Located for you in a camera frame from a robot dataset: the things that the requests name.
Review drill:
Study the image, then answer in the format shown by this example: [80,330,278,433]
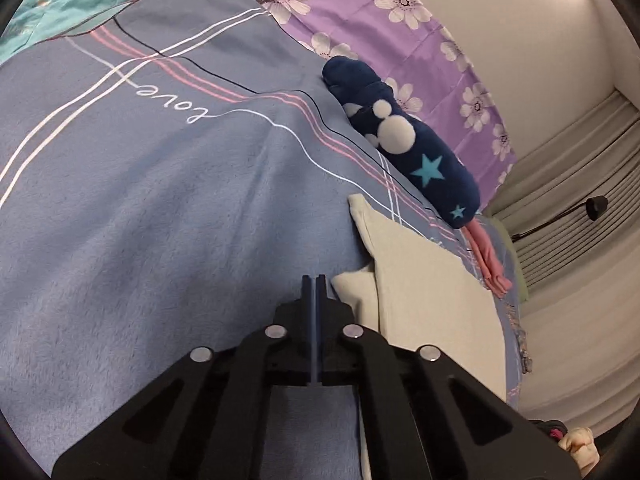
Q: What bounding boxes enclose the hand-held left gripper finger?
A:
[52,275,317,480]
[315,275,583,480]

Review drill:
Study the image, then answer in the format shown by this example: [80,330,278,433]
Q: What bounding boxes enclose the beige t-shirt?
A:
[331,194,508,411]

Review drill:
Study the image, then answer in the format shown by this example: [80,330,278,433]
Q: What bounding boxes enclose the pink folded clothes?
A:
[465,222,516,296]

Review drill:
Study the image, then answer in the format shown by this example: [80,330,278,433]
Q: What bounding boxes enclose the blue-grey striped blanket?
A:
[0,0,533,480]

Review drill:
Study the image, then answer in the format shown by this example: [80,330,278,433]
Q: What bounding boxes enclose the navy star fleece garment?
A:
[321,56,482,229]

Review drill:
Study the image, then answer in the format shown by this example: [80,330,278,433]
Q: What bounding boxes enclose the dark cloth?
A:
[527,419,570,443]

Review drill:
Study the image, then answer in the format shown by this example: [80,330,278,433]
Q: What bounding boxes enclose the white pleated curtain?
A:
[492,87,640,303]

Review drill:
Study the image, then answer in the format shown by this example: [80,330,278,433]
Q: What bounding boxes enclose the beige plush toy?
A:
[557,427,602,477]

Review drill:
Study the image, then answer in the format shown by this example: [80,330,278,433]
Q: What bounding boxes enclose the purple floral bed sheet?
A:
[262,0,519,202]

